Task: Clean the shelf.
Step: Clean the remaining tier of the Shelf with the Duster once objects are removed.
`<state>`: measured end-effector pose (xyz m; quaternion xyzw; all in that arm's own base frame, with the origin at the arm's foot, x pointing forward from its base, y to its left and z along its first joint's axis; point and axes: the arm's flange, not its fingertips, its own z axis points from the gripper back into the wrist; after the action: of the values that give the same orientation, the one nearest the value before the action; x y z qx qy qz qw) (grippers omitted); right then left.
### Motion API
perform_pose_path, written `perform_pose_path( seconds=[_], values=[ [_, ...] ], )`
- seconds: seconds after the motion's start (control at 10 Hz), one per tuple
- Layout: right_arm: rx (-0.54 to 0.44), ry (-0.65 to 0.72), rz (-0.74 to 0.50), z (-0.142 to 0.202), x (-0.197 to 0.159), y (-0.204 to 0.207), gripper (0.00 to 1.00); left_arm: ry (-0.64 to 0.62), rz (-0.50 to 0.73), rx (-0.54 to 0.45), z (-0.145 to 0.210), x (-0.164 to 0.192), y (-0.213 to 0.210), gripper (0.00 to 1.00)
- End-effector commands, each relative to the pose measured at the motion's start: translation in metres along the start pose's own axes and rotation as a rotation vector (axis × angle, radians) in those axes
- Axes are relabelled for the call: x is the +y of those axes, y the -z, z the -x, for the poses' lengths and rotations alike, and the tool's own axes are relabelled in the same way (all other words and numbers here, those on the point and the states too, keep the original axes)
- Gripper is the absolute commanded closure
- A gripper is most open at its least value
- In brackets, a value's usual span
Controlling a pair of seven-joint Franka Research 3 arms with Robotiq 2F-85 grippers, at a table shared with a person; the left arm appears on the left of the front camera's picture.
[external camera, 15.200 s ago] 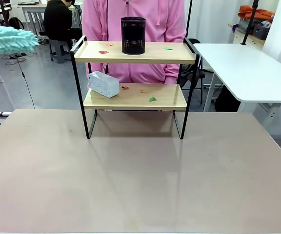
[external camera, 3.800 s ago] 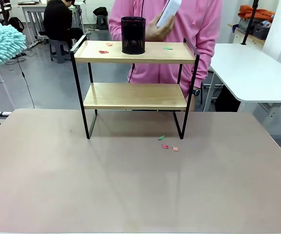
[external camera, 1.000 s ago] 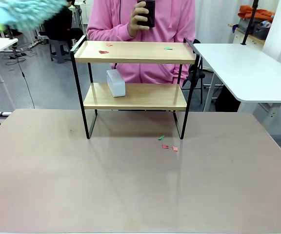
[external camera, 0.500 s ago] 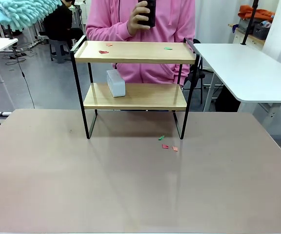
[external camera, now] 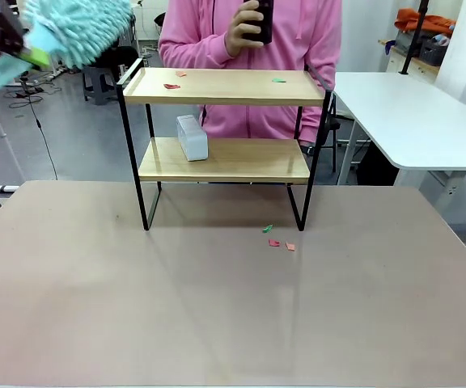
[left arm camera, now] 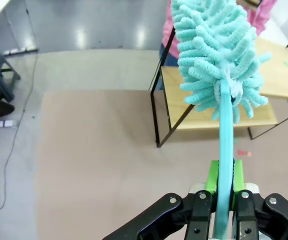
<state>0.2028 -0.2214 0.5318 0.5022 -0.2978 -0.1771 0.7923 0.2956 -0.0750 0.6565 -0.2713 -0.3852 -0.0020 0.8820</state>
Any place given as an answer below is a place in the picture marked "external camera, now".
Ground teal microfiber duster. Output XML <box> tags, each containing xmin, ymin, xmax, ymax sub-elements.
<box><xmin>0</xmin><ymin>0</ymin><xmax>133</xmax><ymax>92</ymax></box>

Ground black phone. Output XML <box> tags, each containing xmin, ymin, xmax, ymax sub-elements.
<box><xmin>242</xmin><ymin>0</ymin><xmax>275</xmax><ymax>46</ymax></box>

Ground person's right forearm pink sleeve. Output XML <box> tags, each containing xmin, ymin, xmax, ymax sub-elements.
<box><xmin>158</xmin><ymin>28</ymin><xmax>234</xmax><ymax>70</ymax></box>

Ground person's right hand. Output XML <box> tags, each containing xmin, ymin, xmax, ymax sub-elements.
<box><xmin>223</xmin><ymin>0</ymin><xmax>265</xmax><ymax>57</ymax></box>

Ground grey stool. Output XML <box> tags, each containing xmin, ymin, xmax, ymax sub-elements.
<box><xmin>81</xmin><ymin>63</ymin><xmax>120</xmax><ymax>107</ymax></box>

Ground person in black clothes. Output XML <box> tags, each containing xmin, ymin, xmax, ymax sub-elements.
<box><xmin>93</xmin><ymin>44</ymin><xmax>139</xmax><ymax>70</ymax></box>

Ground translucent white plastic box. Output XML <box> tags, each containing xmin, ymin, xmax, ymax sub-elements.
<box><xmin>176</xmin><ymin>114</ymin><xmax>210</xmax><ymax>162</ymax></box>

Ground person in pink hoodie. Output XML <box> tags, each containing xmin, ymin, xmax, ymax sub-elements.
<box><xmin>158</xmin><ymin>0</ymin><xmax>344</xmax><ymax>147</ymax></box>

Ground black chair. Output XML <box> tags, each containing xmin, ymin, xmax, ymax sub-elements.
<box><xmin>322</xmin><ymin>93</ymin><xmax>342</xmax><ymax>175</ymax></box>

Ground white cabinet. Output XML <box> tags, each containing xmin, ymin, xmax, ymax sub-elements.
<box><xmin>386</xmin><ymin>44</ymin><xmax>440</xmax><ymax>85</ymax></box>

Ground large white table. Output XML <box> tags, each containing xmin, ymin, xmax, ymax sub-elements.
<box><xmin>331</xmin><ymin>71</ymin><xmax>466</xmax><ymax>187</ymax></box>

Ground black stand pole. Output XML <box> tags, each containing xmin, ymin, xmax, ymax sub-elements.
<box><xmin>398</xmin><ymin>0</ymin><xmax>433</xmax><ymax>76</ymax></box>

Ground orange cloth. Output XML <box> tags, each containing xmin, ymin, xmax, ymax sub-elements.
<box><xmin>393</xmin><ymin>7</ymin><xmax>457</xmax><ymax>36</ymax></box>

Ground black plastic crate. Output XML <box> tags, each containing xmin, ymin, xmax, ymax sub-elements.
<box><xmin>417</xmin><ymin>36</ymin><xmax>449</xmax><ymax>67</ymax></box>

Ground black floor cable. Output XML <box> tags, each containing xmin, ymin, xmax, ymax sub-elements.
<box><xmin>8</xmin><ymin>78</ymin><xmax>60</xmax><ymax>182</ymax></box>

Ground wooden shelf with black frame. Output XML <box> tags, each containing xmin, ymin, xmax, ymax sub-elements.
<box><xmin>115</xmin><ymin>57</ymin><xmax>336</xmax><ymax>233</ymax></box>

